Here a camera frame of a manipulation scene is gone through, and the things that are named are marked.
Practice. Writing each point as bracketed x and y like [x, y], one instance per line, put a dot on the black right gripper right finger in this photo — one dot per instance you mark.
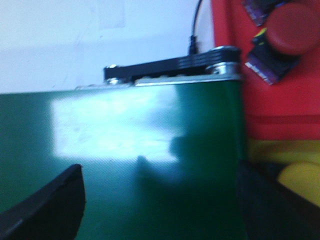
[271, 211]

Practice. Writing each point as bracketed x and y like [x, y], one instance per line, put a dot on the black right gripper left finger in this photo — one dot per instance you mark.
[54, 212]

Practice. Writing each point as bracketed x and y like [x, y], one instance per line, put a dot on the yellow plastic bin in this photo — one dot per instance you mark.
[284, 151]

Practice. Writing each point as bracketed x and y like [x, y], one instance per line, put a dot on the red plastic bin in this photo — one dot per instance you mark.
[288, 110]

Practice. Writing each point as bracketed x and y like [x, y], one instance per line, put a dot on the green conveyor belt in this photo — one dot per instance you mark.
[158, 162]

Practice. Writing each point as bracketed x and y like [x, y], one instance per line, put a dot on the black conveyor end bracket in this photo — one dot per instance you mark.
[216, 65]

